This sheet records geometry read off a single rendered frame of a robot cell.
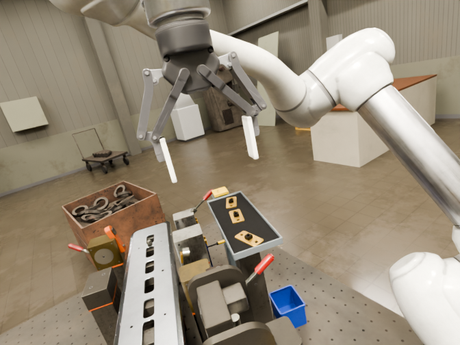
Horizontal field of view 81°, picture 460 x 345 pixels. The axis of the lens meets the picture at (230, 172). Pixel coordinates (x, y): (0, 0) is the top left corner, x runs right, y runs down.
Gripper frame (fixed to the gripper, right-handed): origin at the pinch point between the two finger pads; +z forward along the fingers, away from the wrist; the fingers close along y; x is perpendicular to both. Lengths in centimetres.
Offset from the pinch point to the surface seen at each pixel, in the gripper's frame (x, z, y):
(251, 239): -19.7, 29.8, -8.0
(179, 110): -776, 49, -51
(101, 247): -66, 42, 43
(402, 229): -128, 146, -171
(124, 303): -34, 46, 33
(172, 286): -34, 46, 18
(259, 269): -11.2, 32.8, -6.6
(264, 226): -24.1, 30.1, -13.6
